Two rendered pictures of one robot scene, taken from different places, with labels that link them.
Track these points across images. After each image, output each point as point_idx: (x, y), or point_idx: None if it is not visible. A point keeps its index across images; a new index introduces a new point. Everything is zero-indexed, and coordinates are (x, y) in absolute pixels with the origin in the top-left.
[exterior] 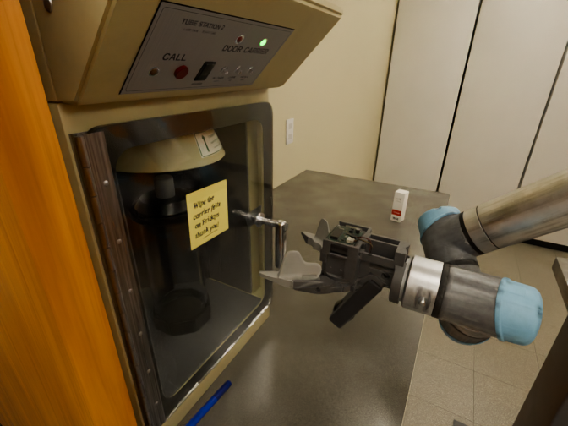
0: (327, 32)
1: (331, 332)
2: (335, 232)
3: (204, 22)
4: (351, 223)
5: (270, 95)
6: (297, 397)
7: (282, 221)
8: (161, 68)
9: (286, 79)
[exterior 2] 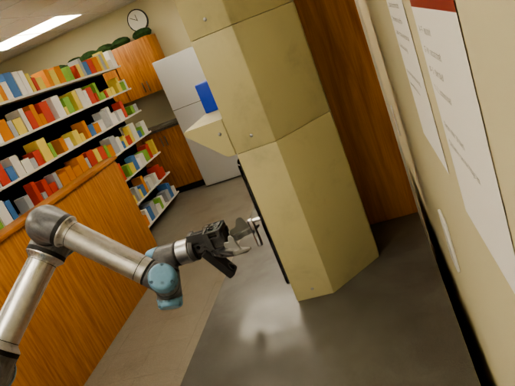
0: (193, 140)
1: (253, 316)
2: (218, 223)
3: None
4: (211, 231)
5: (501, 302)
6: (260, 286)
7: (248, 219)
8: None
9: (223, 154)
